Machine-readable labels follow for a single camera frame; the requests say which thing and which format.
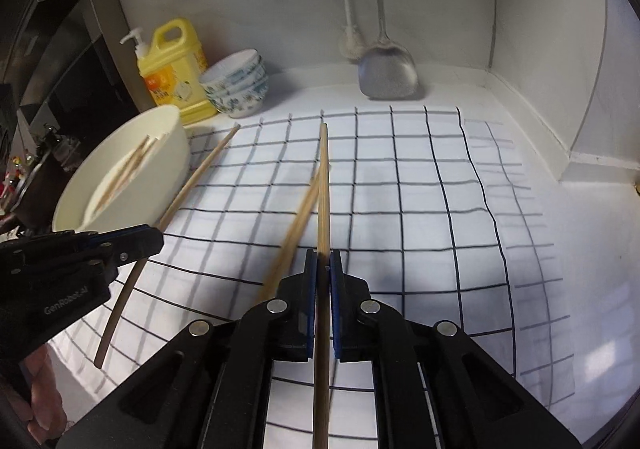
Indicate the black range hood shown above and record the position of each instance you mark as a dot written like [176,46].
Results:
[60,54]

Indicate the yellow dish soap pump bottle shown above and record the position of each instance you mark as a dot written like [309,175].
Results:
[175,79]

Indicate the blue patterned white bowl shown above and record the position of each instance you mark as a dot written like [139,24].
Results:
[232,64]
[242,106]
[242,94]
[240,83]

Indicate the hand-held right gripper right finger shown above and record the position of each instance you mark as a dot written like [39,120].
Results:
[350,319]

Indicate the person's left hand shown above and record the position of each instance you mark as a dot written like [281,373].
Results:
[45,394]

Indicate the white black checkered cloth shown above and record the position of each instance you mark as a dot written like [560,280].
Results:
[400,229]

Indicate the wooden chopstick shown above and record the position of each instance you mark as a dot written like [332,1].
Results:
[200,169]
[295,239]
[324,189]
[125,174]
[132,174]
[117,189]

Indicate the metal spatula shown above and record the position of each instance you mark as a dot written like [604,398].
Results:
[387,74]

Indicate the large white basin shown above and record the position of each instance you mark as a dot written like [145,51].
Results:
[75,199]

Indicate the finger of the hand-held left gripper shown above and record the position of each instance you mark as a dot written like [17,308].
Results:
[115,233]
[135,249]

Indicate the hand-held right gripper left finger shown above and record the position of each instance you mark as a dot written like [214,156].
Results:
[295,329]

